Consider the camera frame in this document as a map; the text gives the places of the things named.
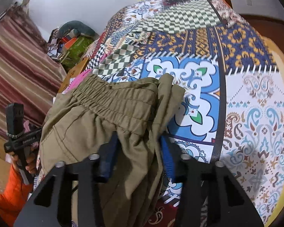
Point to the orange left sleeve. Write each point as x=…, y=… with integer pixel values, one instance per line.
x=14, y=197

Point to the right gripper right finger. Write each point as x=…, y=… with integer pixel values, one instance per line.
x=228, y=203

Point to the olive green pants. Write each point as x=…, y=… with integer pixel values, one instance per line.
x=80, y=121

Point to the striped maroon curtain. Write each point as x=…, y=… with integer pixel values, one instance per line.
x=27, y=74

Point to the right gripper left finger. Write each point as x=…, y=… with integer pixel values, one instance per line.
x=51, y=202

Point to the left hand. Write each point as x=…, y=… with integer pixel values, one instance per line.
x=31, y=162

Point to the pink folded pants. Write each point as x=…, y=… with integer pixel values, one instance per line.
x=75, y=83

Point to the patchwork patterned bedspread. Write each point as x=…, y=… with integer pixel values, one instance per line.
x=233, y=106

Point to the teal stuffed toy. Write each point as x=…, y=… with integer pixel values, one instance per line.
x=79, y=27

